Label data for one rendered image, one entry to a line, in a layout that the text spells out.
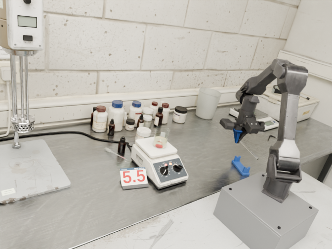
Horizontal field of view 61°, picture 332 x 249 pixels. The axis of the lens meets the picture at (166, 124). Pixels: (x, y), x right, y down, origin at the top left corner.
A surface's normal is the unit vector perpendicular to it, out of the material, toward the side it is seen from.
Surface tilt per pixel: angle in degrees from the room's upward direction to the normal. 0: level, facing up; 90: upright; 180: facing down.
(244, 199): 1
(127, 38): 90
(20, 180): 0
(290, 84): 72
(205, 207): 0
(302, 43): 90
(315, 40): 90
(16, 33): 90
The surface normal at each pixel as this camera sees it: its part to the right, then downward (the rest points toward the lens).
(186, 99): 0.59, 0.44
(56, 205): 0.18, -0.89
